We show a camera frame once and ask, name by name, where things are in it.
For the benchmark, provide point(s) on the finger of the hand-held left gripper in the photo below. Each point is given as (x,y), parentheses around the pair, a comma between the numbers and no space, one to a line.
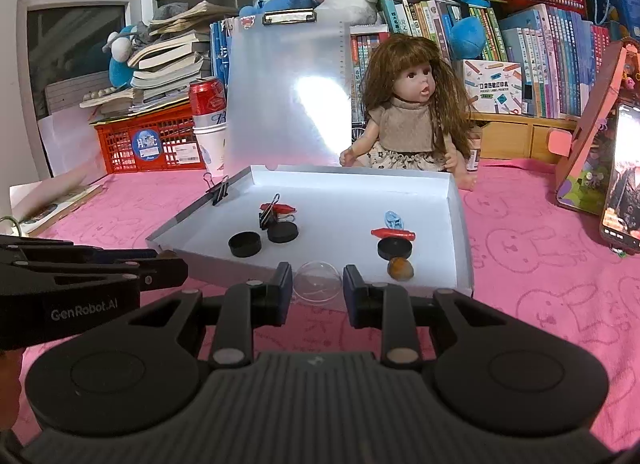
(165,271)
(100,255)

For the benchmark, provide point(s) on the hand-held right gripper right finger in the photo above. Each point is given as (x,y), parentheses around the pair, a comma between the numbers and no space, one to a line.
(351,294)

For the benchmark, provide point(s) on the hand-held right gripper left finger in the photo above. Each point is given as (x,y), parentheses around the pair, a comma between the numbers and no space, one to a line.
(286,288)

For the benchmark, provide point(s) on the clear plastic half sphere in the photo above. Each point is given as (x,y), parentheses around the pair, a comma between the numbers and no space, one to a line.
(317,283)

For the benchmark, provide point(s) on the brown nut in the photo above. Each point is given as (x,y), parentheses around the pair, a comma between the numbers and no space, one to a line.
(400,269)

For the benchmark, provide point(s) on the black round disc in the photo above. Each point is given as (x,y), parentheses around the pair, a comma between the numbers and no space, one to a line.
(395,248)
(245,244)
(283,233)

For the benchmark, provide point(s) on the black binder clip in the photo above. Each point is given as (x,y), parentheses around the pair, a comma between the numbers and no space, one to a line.
(269,218)
(218,190)

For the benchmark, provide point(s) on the small red plastic piece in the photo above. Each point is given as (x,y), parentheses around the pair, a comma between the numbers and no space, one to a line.
(393,234)
(282,208)

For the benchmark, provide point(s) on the small blue plastic clip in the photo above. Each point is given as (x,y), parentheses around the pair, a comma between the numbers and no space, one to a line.
(393,219)

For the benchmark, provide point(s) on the white cardboard box tray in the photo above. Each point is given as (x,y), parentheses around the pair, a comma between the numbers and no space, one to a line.
(340,204)

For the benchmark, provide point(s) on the person's left forearm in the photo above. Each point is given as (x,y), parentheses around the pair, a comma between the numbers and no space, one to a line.
(10,389)

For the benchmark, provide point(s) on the white board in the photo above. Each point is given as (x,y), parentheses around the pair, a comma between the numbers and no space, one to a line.
(70,143)

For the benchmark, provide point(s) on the red plastic crate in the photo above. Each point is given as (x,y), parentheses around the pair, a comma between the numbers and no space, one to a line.
(150,143)

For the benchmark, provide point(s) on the white paper cup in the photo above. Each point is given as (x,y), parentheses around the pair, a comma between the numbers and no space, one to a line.
(212,148)

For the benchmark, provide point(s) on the red drink can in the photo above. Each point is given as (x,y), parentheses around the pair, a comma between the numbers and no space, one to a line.
(207,101)

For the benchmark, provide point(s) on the brown-haired doll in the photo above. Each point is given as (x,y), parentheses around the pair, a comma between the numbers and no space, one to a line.
(405,118)

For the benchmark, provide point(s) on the small brown bottle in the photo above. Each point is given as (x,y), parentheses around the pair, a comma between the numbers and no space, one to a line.
(475,153)

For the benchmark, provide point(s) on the pink rabbit-print towel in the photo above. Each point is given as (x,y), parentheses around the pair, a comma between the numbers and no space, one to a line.
(540,269)

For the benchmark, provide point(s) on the transparent clipboard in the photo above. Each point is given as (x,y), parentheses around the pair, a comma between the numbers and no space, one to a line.
(285,93)

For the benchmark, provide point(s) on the blue and white plush toy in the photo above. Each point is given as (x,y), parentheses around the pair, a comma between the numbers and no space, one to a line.
(120,56)

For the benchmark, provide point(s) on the stack of worn books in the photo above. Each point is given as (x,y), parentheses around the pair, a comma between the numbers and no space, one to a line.
(165,61)

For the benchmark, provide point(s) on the wooden drawer cabinet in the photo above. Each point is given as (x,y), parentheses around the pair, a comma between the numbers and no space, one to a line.
(520,138)

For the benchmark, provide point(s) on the white pencil-print box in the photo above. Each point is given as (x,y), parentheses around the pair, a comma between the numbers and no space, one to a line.
(492,86)

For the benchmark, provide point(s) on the pink phone stand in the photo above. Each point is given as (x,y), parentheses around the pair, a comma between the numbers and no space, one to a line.
(592,143)

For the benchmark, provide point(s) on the smartphone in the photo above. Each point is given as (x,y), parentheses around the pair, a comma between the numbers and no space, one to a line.
(622,178)

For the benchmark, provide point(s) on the row of shelved books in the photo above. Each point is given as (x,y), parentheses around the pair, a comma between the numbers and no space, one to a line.
(550,58)

